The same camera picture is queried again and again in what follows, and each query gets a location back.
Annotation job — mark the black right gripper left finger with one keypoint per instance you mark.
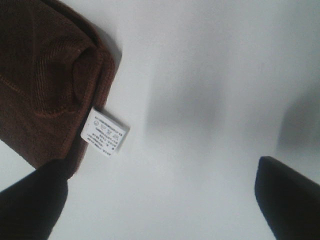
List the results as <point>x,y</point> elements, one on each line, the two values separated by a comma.
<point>30,208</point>

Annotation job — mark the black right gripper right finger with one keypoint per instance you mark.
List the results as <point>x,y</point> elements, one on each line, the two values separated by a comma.
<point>289,201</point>

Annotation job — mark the brown towel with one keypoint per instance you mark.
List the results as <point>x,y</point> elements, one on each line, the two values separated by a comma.
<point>54,68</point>

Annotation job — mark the white towel care label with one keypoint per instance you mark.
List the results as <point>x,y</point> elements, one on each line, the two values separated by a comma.
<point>103,132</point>

